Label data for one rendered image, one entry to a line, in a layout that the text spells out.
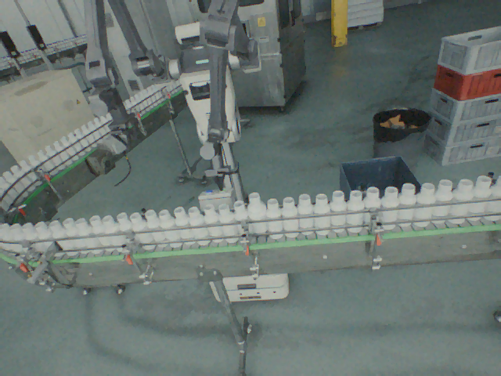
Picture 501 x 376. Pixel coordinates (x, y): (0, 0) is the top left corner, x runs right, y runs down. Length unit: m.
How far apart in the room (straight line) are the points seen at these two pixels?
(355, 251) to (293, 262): 0.24
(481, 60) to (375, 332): 2.25
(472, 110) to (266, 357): 2.65
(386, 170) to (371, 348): 1.03
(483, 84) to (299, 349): 2.57
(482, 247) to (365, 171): 0.64
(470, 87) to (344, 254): 2.27
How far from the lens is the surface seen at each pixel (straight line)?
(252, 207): 1.05
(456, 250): 1.34
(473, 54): 3.05
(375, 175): 1.73
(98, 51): 1.14
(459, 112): 3.22
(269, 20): 4.47
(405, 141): 2.75
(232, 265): 1.23
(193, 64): 1.54
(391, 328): 2.11
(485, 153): 3.65
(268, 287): 2.01
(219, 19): 0.99
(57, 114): 5.03
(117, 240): 1.30
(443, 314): 2.24
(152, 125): 2.86
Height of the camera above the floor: 1.82
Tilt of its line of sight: 36 degrees down
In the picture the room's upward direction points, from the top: 12 degrees counter-clockwise
